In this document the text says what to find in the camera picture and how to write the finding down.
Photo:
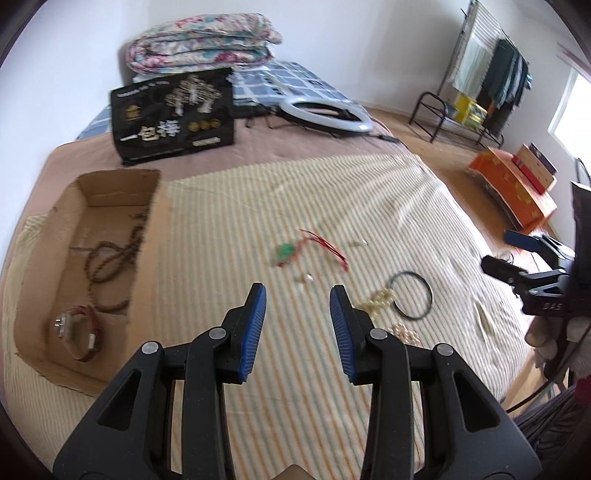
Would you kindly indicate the yellow box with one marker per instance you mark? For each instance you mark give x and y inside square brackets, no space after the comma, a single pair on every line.
[471,110]

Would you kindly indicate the person's right hand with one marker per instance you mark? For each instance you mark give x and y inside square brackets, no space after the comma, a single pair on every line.
[542,337]

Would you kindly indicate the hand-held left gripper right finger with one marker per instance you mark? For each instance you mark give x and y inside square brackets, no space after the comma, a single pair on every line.
[340,323]

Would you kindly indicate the black bangle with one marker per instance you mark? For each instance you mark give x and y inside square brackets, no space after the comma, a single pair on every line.
[430,295]

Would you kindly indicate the window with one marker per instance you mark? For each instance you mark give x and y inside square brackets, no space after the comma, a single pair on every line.
[575,120]

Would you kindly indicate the black tripod stand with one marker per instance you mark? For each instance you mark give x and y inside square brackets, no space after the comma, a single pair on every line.
[254,113]

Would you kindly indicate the small pearl stud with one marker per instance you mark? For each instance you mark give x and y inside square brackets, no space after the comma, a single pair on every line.
[360,242]

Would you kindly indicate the dark hanging garments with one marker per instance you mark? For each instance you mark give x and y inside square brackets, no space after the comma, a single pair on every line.
[505,76]

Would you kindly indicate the black printed bag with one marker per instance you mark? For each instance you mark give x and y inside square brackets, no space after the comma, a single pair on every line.
[152,138]

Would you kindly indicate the blue checked bedsheet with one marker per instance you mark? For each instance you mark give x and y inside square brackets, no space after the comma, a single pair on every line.
[295,78]

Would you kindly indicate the striped beige cloth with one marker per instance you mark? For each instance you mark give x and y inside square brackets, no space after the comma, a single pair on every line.
[286,198]

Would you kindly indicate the wooden box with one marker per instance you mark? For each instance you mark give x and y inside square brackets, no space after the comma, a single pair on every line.
[535,166]

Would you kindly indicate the folded floral quilt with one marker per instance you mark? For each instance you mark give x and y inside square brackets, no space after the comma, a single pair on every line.
[198,46]

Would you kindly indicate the cardboard box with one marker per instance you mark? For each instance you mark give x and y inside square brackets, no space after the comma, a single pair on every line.
[60,240]

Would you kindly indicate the white hanging garment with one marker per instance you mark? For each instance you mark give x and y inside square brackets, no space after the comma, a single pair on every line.
[473,62]

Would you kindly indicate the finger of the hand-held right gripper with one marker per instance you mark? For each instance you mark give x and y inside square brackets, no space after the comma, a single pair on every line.
[503,269]
[521,240]

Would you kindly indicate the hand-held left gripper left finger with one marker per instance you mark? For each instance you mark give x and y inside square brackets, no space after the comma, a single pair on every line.
[255,323]

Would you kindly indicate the small pearl earrings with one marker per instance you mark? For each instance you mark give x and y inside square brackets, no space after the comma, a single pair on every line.
[307,278]

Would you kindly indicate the grey striped cloth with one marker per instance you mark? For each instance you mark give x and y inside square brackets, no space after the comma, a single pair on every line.
[554,424]

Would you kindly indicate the brown blanket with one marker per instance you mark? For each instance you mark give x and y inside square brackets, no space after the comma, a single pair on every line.
[277,147]

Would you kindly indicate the black metal shoe rack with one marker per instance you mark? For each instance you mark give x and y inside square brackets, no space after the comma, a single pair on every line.
[434,124]

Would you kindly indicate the metal clothes rack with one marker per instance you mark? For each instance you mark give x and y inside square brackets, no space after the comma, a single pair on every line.
[480,14]

